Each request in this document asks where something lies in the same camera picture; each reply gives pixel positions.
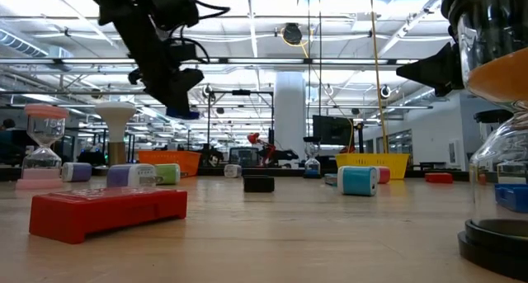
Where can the silver ventilation duct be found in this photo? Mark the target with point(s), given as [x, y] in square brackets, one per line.
[20, 43]

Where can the black metal stand frame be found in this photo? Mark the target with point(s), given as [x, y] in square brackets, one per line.
[241, 92]

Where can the red digital clock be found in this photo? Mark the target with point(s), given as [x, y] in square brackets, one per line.
[438, 177]

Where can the white flood light bulb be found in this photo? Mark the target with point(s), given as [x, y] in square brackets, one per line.
[115, 114]

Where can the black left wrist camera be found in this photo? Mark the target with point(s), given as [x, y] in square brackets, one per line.
[173, 6]

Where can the blue usb wall charger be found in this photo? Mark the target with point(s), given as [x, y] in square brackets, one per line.
[354, 182]

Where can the teal digital clock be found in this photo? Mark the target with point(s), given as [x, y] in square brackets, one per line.
[330, 180]

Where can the blue digital clock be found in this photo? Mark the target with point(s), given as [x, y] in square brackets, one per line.
[511, 198]

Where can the yellow plastic basket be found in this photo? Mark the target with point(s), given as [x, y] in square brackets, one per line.
[396, 163]

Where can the white building column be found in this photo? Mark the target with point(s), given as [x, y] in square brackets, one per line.
[290, 109]

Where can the long ceiling light strip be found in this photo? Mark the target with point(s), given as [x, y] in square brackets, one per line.
[247, 61]

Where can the black digital clock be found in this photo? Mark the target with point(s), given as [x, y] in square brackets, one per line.
[258, 184]

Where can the black computer monitor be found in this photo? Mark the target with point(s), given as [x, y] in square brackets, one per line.
[332, 130]

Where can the pink hourglass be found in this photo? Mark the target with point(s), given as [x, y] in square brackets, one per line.
[41, 180]

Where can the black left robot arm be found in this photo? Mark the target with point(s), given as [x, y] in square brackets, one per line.
[119, 10]

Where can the black aluminium table frame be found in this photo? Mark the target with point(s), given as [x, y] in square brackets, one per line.
[288, 172]

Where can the person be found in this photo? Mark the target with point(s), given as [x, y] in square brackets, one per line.
[8, 123]

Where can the red desk lamp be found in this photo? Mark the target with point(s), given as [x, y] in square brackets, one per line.
[257, 140]

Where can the orange plastic basket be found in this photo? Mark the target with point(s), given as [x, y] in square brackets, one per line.
[181, 161]

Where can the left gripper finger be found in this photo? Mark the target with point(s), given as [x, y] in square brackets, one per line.
[187, 87]
[165, 95]

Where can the red rectangular plastic box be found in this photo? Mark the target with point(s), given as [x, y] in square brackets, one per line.
[103, 217]

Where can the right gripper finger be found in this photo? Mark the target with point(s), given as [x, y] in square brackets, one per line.
[437, 70]

